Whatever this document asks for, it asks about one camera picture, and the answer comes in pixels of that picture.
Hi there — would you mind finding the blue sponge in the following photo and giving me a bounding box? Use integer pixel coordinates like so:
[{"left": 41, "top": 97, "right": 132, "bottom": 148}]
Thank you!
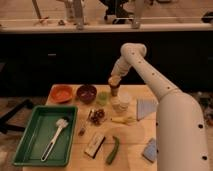
[{"left": 143, "top": 138, "right": 157, "bottom": 163}]

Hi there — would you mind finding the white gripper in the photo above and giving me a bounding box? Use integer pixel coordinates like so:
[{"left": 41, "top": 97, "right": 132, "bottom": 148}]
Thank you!
[{"left": 111, "top": 57, "right": 131, "bottom": 77}]

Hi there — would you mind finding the metal fork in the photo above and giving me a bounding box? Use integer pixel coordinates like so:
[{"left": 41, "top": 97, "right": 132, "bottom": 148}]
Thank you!
[{"left": 78, "top": 109, "right": 94, "bottom": 136}]

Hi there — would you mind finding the light blue folded cloth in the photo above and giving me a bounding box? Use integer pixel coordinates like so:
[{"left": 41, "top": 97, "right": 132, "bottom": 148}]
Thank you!
[{"left": 136, "top": 99, "right": 158, "bottom": 120}]

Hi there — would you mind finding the small metal cup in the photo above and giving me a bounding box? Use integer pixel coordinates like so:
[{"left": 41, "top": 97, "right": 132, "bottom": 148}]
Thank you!
[{"left": 110, "top": 85, "right": 120, "bottom": 96}]

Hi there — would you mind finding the white plastic cup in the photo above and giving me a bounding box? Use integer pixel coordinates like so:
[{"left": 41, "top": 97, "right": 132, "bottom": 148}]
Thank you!
[{"left": 111, "top": 93, "right": 132, "bottom": 112}]

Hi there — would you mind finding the light green cup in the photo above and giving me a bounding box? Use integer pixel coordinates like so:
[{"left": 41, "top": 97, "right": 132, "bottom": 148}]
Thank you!
[{"left": 96, "top": 92, "right": 109, "bottom": 106}]

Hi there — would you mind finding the orange bowl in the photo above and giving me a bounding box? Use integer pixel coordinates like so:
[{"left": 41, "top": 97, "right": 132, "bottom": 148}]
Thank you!
[{"left": 50, "top": 85, "right": 73, "bottom": 103}]

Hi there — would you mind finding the yellow banana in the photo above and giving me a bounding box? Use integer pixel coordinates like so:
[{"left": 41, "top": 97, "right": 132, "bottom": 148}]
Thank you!
[{"left": 111, "top": 116, "right": 136, "bottom": 125}]

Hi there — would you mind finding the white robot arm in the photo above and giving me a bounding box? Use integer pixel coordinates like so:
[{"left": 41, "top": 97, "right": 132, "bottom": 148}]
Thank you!
[{"left": 111, "top": 43, "right": 210, "bottom": 171}]

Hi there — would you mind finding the green plastic tray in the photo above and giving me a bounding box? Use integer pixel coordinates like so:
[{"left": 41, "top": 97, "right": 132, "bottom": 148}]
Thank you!
[{"left": 13, "top": 106, "right": 77, "bottom": 167}]

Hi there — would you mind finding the white dish brush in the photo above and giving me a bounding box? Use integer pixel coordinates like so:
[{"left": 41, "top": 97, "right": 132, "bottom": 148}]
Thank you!
[{"left": 41, "top": 117, "right": 68, "bottom": 162}]

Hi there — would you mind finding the white black eraser block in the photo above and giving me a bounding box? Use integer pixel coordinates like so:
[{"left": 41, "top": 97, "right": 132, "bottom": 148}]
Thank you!
[{"left": 84, "top": 133, "right": 105, "bottom": 158}]

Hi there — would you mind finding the green cucumber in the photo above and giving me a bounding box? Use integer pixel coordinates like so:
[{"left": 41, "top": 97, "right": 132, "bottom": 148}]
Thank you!
[{"left": 105, "top": 136, "right": 120, "bottom": 165}]

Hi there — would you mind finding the dark purple bowl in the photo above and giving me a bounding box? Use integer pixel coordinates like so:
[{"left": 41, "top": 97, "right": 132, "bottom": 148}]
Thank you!
[{"left": 76, "top": 85, "right": 97, "bottom": 104}]

